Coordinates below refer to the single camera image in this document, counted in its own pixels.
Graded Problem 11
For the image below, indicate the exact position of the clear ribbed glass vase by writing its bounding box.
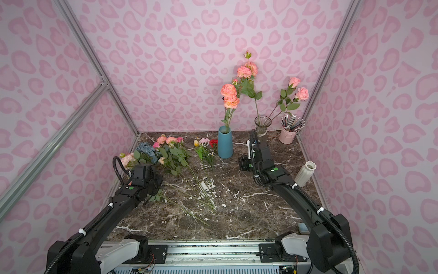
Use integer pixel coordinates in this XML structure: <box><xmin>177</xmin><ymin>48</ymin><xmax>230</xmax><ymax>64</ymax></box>
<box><xmin>254</xmin><ymin>115</ymin><xmax>272</xmax><ymax>137</ymax></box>

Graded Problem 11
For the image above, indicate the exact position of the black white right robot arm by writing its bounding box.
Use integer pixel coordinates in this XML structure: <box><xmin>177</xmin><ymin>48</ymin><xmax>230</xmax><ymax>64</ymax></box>
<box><xmin>239</xmin><ymin>130</ymin><xmax>360</xmax><ymax>274</ymax></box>

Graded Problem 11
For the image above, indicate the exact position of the pink rose with long stem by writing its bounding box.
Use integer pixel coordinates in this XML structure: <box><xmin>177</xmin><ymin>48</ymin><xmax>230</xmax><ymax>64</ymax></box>
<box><xmin>280</xmin><ymin>77</ymin><xmax>301</xmax><ymax>99</ymax></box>

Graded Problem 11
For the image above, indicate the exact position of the red carnation flower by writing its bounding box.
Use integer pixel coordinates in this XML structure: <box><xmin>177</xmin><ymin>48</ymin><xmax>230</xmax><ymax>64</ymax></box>
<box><xmin>209</xmin><ymin>139</ymin><xmax>218</xmax><ymax>148</ymax></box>

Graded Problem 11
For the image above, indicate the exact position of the teal cylindrical vase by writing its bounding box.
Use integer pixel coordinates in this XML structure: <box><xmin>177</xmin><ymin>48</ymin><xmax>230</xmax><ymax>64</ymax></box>
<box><xmin>217</xmin><ymin>126</ymin><xmax>233</xmax><ymax>159</ymax></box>

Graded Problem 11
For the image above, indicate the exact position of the light pink carnation flower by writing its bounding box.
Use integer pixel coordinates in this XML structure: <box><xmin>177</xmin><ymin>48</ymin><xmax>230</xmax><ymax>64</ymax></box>
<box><xmin>199</xmin><ymin>138</ymin><xmax>210</xmax><ymax>147</ymax></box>

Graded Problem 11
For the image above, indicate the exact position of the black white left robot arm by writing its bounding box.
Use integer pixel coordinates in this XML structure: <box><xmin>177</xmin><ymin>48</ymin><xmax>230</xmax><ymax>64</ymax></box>
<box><xmin>45</xmin><ymin>163</ymin><xmax>163</xmax><ymax>274</ymax></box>

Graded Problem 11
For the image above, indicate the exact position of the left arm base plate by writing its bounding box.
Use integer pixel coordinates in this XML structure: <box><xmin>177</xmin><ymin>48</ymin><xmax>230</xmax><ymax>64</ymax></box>
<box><xmin>123</xmin><ymin>245</ymin><xmax>168</xmax><ymax>265</ymax></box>

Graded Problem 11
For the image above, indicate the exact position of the coral peony flower branch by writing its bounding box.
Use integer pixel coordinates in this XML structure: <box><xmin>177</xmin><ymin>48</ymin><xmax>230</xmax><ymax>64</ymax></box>
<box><xmin>220</xmin><ymin>78</ymin><xmax>240</xmax><ymax>134</ymax></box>

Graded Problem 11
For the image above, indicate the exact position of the blue grey artificial flower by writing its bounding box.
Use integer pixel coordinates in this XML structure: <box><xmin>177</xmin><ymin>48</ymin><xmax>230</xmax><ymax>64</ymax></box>
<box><xmin>134</xmin><ymin>142</ymin><xmax>158</xmax><ymax>164</ymax></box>

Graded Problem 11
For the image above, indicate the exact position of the bunch of artificial flowers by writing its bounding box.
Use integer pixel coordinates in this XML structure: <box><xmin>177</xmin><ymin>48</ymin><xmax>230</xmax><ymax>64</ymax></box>
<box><xmin>117</xmin><ymin>135</ymin><xmax>216</xmax><ymax>210</ymax></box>

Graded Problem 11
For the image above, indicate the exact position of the pink cup of straws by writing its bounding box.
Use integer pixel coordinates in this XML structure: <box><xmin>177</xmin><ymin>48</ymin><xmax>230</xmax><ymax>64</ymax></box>
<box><xmin>279</xmin><ymin>114</ymin><xmax>305</xmax><ymax>145</ymax></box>

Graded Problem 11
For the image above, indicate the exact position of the white ribbed ceramic vase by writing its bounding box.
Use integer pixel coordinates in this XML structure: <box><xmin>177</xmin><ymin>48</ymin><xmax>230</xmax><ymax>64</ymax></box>
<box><xmin>294</xmin><ymin>161</ymin><xmax>317</xmax><ymax>187</ymax></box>

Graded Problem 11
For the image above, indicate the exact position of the light pink rose with stem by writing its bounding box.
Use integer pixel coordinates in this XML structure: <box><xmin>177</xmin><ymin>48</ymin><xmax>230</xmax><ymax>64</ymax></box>
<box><xmin>269</xmin><ymin>87</ymin><xmax>309</xmax><ymax>120</ymax></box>

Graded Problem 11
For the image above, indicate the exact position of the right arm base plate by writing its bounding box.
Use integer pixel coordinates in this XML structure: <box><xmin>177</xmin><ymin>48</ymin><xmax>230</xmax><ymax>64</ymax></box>
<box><xmin>256</xmin><ymin>242</ymin><xmax>308</xmax><ymax>263</ymax></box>

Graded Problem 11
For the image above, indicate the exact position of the pink peony flower branch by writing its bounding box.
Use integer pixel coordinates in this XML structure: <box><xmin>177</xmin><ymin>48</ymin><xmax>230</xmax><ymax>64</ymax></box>
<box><xmin>237</xmin><ymin>51</ymin><xmax>258</xmax><ymax>95</ymax></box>

